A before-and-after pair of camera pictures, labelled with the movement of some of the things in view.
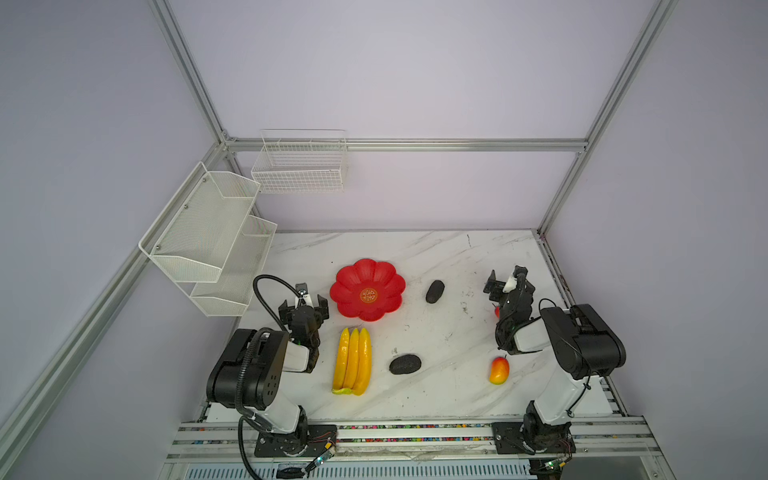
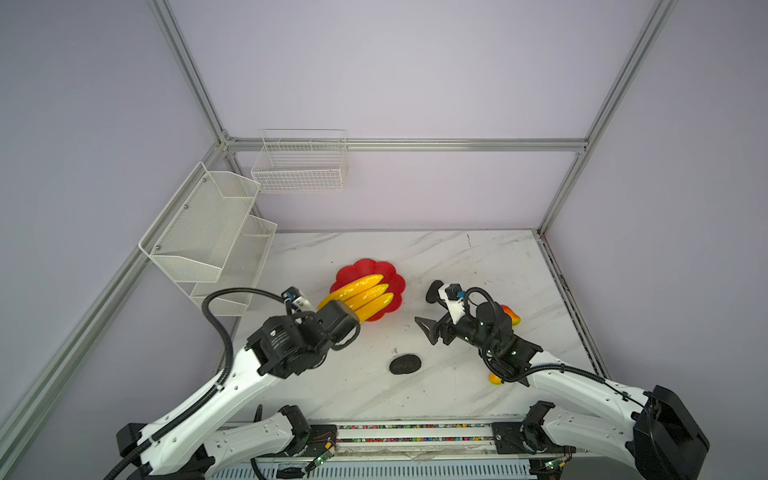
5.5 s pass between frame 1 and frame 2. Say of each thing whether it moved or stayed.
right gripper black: moved
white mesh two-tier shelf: stayed
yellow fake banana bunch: moved
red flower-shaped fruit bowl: stayed
